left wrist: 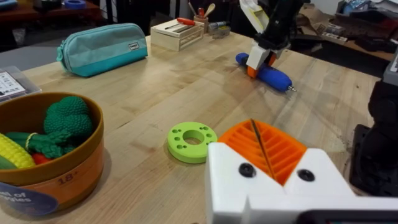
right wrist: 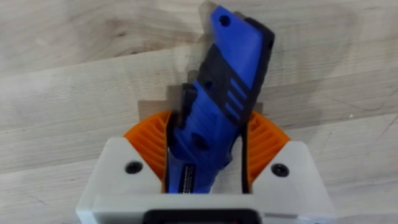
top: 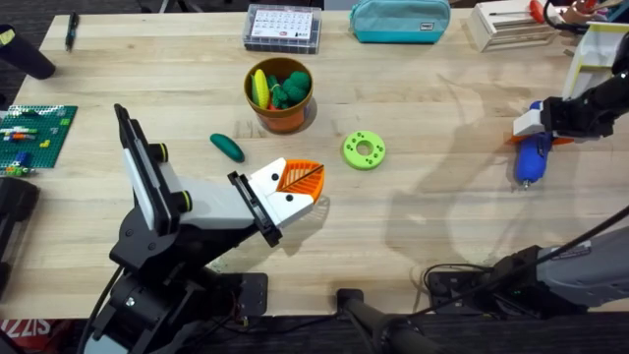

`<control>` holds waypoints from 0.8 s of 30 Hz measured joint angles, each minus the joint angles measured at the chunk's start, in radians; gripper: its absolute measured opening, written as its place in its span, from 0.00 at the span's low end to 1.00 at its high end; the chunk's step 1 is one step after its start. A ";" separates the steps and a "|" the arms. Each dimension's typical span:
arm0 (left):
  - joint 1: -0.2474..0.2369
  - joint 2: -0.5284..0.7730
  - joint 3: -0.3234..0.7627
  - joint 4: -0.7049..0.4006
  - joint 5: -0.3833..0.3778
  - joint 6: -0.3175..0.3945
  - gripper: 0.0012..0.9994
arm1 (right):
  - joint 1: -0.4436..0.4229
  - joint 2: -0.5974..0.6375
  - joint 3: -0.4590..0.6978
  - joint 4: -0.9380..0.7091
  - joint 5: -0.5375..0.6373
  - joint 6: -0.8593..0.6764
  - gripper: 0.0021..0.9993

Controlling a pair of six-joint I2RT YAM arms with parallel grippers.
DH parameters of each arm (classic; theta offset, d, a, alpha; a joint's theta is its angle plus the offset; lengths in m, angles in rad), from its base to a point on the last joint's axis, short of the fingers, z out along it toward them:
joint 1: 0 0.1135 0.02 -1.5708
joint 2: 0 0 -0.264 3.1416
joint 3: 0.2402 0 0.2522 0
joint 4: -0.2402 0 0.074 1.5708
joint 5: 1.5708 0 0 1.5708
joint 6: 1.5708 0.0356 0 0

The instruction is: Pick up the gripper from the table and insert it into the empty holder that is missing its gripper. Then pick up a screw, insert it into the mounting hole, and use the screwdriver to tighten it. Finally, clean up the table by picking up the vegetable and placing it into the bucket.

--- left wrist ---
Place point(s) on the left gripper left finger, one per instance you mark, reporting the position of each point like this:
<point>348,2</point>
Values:
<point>227,174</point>

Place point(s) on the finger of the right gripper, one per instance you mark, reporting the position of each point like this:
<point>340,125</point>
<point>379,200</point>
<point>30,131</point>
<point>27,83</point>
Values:
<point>257,57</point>
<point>273,57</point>

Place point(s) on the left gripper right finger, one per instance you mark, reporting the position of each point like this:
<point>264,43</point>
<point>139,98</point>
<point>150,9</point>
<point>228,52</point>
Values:
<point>314,174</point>

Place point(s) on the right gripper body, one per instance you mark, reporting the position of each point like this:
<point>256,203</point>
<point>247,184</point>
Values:
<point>280,21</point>

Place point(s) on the blue electric screwdriver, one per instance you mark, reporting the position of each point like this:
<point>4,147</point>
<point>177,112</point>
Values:
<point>273,77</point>

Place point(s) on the green disc with holes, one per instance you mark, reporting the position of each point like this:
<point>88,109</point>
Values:
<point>191,149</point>

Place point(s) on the wooden cup with utensils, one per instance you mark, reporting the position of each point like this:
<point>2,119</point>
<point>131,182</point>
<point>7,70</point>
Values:
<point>202,21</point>

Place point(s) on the wooden crate with tools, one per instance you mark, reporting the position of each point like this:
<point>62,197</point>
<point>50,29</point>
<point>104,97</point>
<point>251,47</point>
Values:
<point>177,35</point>

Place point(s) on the teal zip bag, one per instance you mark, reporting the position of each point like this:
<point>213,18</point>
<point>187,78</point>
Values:
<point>99,49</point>

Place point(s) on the brown tub with toy vegetables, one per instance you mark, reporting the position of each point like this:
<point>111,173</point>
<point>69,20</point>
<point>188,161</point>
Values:
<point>62,161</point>

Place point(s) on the blue tape roll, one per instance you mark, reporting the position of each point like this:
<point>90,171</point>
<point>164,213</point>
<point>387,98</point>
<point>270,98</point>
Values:
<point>74,4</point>

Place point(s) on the clear plastic box with label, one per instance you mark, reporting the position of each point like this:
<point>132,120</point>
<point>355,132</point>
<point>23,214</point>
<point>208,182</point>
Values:
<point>14,84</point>

